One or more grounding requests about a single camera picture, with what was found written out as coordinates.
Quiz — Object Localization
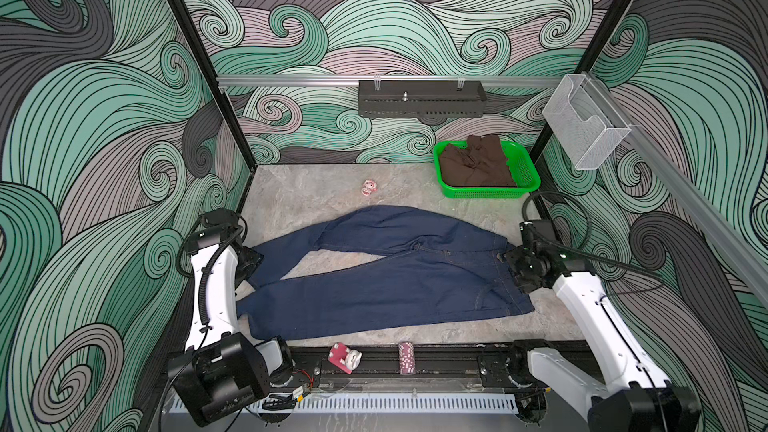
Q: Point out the dark blue denim trousers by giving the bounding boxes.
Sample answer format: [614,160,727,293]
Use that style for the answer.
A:
[237,205,534,340]

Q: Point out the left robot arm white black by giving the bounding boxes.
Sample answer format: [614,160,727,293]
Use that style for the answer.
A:
[166,208,293,427]

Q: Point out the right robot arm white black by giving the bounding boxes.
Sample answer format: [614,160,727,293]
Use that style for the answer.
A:
[502,216,702,431]

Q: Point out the brown folded trousers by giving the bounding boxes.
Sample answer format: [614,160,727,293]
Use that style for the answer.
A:
[439,135,516,188]

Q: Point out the green plastic basket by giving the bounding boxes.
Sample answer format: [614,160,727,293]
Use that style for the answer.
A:
[432,140,541,200]

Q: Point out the pink white clip object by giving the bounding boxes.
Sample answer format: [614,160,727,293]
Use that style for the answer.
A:
[328,342,362,374]

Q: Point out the small pink white toy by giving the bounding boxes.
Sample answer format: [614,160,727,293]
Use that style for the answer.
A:
[361,180,378,197]

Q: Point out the pink dotted cylinder block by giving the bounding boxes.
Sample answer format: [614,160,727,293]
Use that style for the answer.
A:
[398,342,416,375]

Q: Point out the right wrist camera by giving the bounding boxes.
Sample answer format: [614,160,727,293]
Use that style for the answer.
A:
[520,219,559,248]

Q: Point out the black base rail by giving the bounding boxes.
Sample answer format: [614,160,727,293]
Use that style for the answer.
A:
[263,344,601,388]

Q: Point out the red black wire bundle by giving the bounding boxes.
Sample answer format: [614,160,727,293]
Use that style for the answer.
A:
[261,368,316,412]

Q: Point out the clear plastic wall bin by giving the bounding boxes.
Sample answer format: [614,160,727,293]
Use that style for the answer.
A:
[543,73,631,171]

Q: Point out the white slotted cable duct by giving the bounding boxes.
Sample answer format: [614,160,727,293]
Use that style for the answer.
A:
[169,392,520,416]

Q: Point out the horizontal aluminium back rail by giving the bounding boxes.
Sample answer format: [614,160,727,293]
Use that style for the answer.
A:
[216,74,563,89]

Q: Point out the black perforated wall shelf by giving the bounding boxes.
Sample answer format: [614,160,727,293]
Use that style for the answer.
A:
[357,79,488,121]

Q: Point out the right aluminium side rail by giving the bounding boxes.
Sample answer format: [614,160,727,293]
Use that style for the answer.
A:
[583,72,767,304]

